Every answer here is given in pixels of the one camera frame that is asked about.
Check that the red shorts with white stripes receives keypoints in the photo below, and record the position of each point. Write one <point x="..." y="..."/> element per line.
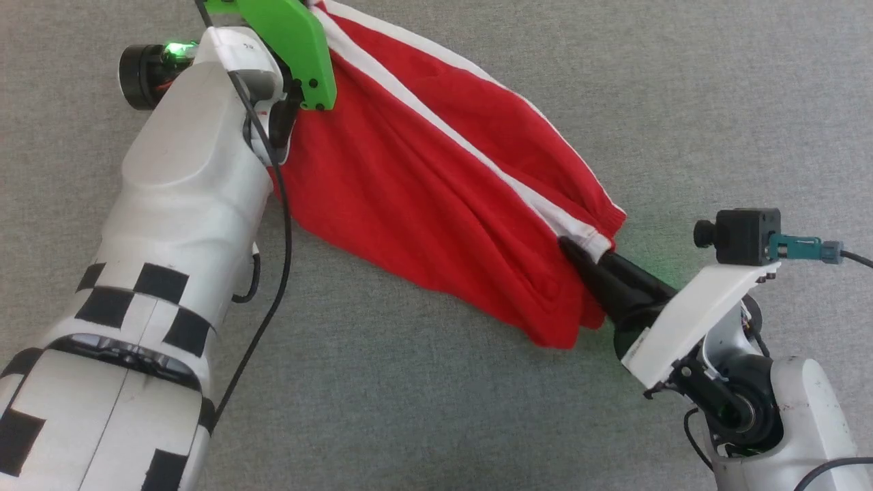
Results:
<point x="423" y="191"/>

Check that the grey fabric sofa seat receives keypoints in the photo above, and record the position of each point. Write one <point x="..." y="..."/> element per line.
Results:
<point x="477" y="423"/>

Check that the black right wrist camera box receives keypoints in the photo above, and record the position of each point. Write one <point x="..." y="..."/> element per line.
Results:
<point x="740" y="235"/>

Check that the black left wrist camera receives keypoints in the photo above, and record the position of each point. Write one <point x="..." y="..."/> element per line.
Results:
<point x="281" y="123"/>

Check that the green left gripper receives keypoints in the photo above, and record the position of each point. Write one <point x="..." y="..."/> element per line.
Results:
<point x="293" y="41"/>

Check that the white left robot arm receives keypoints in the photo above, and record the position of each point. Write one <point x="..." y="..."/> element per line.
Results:
<point x="170" y="225"/>

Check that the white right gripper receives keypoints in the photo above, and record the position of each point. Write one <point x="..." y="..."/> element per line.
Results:
<point x="696" y="320"/>

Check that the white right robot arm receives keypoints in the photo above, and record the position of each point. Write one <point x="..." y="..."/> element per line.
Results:
<point x="777" y="423"/>

